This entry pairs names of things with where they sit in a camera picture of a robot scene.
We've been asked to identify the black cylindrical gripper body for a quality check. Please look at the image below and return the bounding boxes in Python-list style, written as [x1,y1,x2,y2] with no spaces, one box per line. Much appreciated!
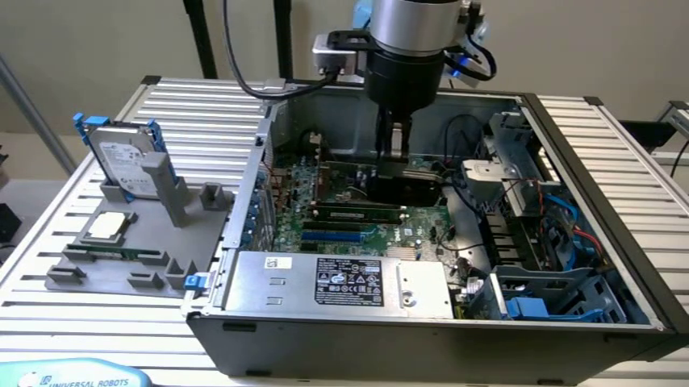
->
[365,47,447,113]

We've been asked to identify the black CPU heatsink block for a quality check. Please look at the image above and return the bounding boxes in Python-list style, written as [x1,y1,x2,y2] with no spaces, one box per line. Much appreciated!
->
[315,160,445,208]

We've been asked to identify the black expansion slot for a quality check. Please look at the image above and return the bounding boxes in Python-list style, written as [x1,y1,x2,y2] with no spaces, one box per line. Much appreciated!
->
[310,202,403,225]

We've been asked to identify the metal drive cage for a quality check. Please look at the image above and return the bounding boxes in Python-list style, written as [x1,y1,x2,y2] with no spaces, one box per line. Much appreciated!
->
[461,111,562,221]

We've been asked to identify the green Dell motherboard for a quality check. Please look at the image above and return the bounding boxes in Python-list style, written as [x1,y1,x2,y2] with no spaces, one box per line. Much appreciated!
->
[267,155,470,265]

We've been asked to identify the black stand pole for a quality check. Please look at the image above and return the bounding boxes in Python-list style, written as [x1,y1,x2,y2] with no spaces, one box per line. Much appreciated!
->
[182,0,219,80]
[270,0,297,80]

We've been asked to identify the blue expansion slot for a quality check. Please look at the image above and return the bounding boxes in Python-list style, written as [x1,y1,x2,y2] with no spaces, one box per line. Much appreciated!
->
[299,230,363,246]

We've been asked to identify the small silver chipset heatsink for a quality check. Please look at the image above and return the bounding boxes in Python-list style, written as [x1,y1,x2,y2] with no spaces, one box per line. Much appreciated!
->
[383,246,419,262]

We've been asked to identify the silver power supply unit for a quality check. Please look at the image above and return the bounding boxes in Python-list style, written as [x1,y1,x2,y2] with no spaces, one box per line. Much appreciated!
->
[220,250,454,320]

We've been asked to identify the black box on desk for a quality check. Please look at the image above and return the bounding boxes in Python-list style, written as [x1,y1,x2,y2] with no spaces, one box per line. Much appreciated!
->
[617,119,681,154]

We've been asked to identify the grey parts rack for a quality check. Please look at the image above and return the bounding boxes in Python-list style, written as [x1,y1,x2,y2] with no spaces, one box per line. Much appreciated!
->
[44,152,236,300]

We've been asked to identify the grey disk bay cage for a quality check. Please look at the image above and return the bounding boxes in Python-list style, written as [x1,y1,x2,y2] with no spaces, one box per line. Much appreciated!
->
[486,263,630,324]

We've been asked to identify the blue disk bay caddy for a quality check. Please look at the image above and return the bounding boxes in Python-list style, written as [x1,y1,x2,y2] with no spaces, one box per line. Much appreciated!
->
[504,296,552,322]

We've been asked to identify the hard disk in blue caddy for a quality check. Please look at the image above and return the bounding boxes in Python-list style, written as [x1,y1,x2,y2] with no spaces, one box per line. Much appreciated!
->
[72,113,180,203]

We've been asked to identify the black open PC case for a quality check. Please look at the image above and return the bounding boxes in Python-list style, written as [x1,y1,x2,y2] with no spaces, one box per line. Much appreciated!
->
[184,85,689,379]

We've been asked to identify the silver CPU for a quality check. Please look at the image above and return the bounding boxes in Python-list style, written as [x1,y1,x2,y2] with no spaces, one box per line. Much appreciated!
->
[86,210,135,240]

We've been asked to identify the green RAM stick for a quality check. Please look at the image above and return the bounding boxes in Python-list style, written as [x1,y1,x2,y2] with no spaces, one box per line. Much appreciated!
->
[66,243,163,261]

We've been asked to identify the grey metal pole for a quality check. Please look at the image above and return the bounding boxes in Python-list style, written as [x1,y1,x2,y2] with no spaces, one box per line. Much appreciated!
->
[0,51,78,177]

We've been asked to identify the black object beside table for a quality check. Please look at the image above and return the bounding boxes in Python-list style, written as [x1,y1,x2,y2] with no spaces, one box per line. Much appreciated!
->
[0,202,24,244]

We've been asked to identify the teal Universal Robots teach pendant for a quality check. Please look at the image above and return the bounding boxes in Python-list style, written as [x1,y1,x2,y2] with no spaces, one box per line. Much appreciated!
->
[0,357,156,387]

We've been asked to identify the black looped wire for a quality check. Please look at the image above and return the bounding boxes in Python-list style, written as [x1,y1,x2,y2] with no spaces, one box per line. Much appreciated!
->
[442,114,492,170]

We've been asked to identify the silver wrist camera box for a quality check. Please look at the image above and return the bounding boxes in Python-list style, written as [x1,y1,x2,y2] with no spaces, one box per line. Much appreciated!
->
[311,31,374,78]

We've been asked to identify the black camera cable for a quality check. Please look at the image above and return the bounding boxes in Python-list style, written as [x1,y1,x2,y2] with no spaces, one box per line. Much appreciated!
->
[222,0,346,100]

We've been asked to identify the blue SATA wire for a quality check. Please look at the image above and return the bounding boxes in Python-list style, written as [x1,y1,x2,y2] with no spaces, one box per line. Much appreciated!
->
[541,193,598,273]

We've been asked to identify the red wire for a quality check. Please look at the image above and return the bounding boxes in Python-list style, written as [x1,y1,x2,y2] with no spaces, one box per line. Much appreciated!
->
[530,181,609,272]

